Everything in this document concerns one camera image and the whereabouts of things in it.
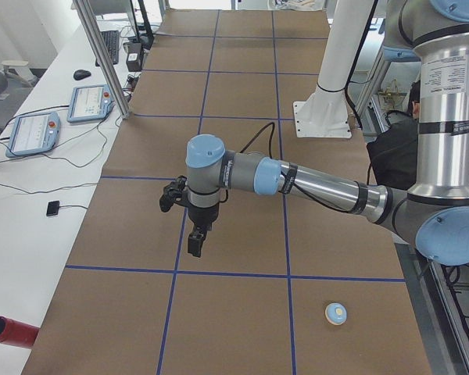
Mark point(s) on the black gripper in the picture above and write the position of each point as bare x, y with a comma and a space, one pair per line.
203, 214

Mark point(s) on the near blue teach pendant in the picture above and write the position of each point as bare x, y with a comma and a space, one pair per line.
33, 134

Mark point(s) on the blue teach pendant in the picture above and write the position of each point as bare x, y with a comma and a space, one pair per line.
33, 134
90, 103

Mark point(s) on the black power adapter box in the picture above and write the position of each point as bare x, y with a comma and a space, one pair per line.
135, 55

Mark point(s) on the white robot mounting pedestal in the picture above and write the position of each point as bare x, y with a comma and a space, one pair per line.
324, 114

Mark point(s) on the red cylinder tube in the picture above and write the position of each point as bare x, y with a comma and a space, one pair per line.
16, 333

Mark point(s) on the aluminium frame post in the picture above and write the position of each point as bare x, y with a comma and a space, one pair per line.
98, 46

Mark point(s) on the black computer mouse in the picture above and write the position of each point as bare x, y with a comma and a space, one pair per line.
81, 74

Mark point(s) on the black office chair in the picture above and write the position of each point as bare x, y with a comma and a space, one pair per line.
394, 155

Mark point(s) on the black keyboard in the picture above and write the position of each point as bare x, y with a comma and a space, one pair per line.
111, 39

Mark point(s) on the small black square puck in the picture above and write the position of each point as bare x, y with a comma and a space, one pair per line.
53, 208

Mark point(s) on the blue and cream call bell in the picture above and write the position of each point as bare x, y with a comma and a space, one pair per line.
335, 313

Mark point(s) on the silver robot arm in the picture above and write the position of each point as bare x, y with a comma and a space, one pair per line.
433, 214

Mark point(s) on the far blue teach pendant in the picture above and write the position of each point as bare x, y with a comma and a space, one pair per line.
90, 103

